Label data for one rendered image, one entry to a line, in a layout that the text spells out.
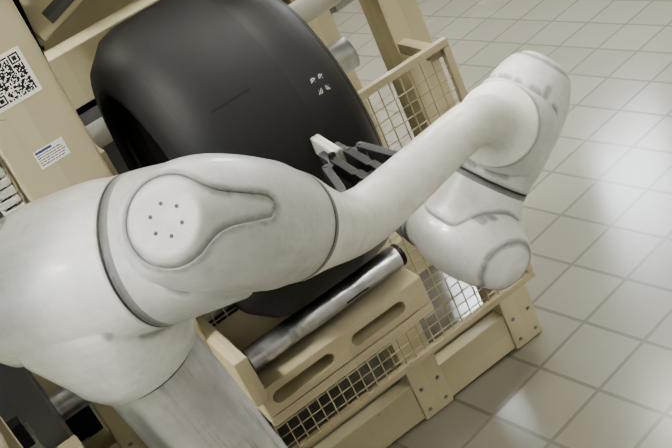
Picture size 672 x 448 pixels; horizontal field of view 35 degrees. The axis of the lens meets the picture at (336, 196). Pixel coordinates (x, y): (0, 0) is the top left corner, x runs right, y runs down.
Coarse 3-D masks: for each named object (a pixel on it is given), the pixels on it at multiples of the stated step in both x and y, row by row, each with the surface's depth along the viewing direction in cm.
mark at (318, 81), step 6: (318, 72) 164; (306, 78) 163; (312, 78) 163; (318, 78) 164; (324, 78) 164; (312, 84) 163; (318, 84) 163; (324, 84) 164; (330, 84) 164; (318, 90) 163; (324, 90) 164; (330, 90) 164; (318, 96) 163; (324, 96) 163
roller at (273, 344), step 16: (384, 256) 191; (400, 256) 191; (368, 272) 189; (384, 272) 190; (336, 288) 188; (352, 288) 188; (368, 288) 190; (320, 304) 186; (336, 304) 187; (288, 320) 185; (304, 320) 185; (320, 320) 186; (272, 336) 184; (288, 336) 184; (304, 336) 186; (256, 352) 182; (272, 352) 183; (256, 368) 182
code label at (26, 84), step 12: (12, 48) 157; (0, 60) 156; (12, 60) 157; (24, 60) 158; (0, 72) 157; (12, 72) 158; (24, 72) 158; (0, 84) 157; (12, 84) 158; (24, 84) 159; (36, 84) 160; (0, 96) 158; (12, 96) 158; (24, 96) 159; (0, 108) 158
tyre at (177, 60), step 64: (192, 0) 172; (256, 0) 169; (128, 64) 166; (192, 64) 162; (256, 64) 162; (320, 64) 165; (128, 128) 204; (192, 128) 159; (256, 128) 160; (320, 128) 163
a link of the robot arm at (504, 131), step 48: (480, 96) 121; (528, 96) 125; (432, 144) 112; (480, 144) 117; (528, 144) 125; (336, 192) 95; (384, 192) 105; (432, 192) 111; (528, 192) 133; (336, 240) 91
